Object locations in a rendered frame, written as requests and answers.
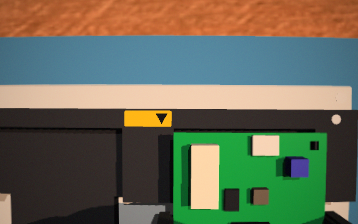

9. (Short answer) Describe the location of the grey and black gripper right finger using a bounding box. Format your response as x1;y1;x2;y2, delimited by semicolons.
324;211;352;224

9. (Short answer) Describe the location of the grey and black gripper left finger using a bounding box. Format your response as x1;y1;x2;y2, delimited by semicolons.
157;212;174;224

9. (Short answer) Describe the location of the green circuit board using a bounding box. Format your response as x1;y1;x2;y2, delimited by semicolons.
173;132;327;224

